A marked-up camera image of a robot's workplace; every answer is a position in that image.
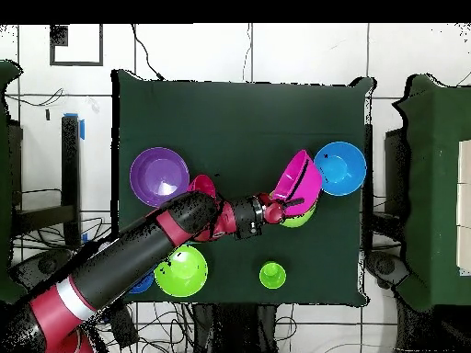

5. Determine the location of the large pink plastic bowl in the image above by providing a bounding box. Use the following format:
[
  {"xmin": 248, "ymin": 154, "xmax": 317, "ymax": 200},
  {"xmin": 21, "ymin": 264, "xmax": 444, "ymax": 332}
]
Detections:
[{"xmin": 270, "ymin": 148, "xmax": 325, "ymax": 219}]

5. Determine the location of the green plastic cup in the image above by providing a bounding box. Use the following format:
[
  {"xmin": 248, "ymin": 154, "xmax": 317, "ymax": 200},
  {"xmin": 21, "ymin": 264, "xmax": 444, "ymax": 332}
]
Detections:
[{"xmin": 258, "ymin": 260, "xmax": 287, "ymax": 290}]

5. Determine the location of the green plastic bowl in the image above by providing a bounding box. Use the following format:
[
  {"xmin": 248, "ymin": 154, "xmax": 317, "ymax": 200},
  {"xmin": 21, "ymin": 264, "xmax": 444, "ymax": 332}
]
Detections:
[
  {"xmin": 153, "ymin": 244, "xmax": 209, "ymax": 298},
  {"xmin": 269, "ymin": 190, "xmax": 318, "ymax": 230}
]

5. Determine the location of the large light blue bowl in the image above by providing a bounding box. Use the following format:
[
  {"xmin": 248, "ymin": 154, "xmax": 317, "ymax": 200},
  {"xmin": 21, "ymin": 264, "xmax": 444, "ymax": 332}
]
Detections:
[{"xmin": 313, "ymin": 141, "xmax": 368, "ymax": 197}]

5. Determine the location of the small crimson plastic bowl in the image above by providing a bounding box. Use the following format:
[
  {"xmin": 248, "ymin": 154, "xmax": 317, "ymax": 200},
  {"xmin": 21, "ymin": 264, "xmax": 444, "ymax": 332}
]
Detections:
[{"xmin": 186, "ymin": 174, "xmax": 218, "ymax": 200}]

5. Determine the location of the dark green tablecloth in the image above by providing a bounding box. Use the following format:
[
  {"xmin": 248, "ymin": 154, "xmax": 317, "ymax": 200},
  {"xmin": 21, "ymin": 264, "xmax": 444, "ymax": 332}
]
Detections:
[{"xmin": 111, "ymin": 69, "xmax": 376, "ymax": 308}]

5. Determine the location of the wide purple plastic bowl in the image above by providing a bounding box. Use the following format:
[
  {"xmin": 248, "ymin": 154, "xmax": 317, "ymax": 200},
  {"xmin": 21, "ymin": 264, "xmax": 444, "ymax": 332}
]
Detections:
[{"xmin": 129, "ymin": 146, "xmax": 190, "ymax": 210}]

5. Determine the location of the neighbouring green covered table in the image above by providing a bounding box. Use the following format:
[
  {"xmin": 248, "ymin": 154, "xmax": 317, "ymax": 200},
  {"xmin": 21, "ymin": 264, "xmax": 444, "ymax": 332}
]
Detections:
[
  {"xmin": 391, "ymin": 73, "xmax": 471, "ymax": 313},
  {"xmin": 0, "ymin": 60, "xmax": 29, "ymax": 306}
]

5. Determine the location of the small dark blue bowl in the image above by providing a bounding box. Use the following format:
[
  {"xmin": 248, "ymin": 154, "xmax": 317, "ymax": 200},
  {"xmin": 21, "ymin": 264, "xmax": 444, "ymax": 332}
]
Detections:
[{"xmin": 126, "ymin": 270, "xmax": 155, "ymax": 295}]

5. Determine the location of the white box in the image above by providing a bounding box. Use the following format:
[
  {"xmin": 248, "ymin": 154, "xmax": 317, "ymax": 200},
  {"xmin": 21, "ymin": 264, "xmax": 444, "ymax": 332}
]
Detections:
[{"xmin": 455, "ymin": 139, "xmax": 471, "ymax": 277}]

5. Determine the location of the black power box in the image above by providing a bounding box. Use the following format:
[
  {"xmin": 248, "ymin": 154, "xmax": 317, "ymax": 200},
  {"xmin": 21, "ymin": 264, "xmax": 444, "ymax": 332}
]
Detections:
[{"xmin": 106, "ymin": 302, "xmax": 140, "ymax": 348}]

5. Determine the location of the black metal stand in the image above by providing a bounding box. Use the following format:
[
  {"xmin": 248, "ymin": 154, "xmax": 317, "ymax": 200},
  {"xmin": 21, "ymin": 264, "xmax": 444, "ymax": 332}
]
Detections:
[{"xmin": 10, "ymin": 113, "xmax": 83, "ymax": 251}]

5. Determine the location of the black pedestal leg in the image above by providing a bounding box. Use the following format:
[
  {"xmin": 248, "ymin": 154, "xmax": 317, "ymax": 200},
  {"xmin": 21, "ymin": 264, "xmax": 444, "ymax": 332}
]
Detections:
[
  {"xmin": 365, "ymin": 249, "xmax": 409, "ymax": 291},
  {"xmin": 10, "ymin": 249, "xmax": 72, "ymax": 291}
]

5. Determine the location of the tangle of black cables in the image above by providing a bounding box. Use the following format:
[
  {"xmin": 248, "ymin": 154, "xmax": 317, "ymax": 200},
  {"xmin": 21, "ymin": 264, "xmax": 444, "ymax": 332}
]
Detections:
[{"xmin": 14, "ymin": 216, "xmax": 194, "ymax": 353}]

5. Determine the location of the black camera cable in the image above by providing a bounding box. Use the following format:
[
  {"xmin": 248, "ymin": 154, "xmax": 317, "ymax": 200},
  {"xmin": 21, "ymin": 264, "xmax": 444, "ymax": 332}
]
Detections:
[{"xmin": 131, "ymin": 24, "xmax": 166, "ymax": 81}]

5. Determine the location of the black square floor frame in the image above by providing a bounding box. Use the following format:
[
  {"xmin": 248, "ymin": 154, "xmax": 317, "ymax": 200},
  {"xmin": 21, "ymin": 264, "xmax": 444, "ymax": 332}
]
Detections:
[{"xmin": 49, "ymin": 24, "xmax": 104, "ymax": 67}]

